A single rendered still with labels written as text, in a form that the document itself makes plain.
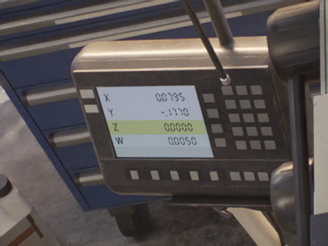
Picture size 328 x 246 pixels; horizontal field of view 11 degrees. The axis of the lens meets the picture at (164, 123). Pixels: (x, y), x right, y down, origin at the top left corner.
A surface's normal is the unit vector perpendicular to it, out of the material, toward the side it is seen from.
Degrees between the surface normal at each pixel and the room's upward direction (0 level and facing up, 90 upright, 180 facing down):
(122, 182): 71
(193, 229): 0
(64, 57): 90
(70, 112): 90
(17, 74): 90
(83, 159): 90
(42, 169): 0
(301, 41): 41
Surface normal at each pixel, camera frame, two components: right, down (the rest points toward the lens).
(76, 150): -0.11, 0.76
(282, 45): -0.31, 0.01
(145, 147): -0.40, 0.52
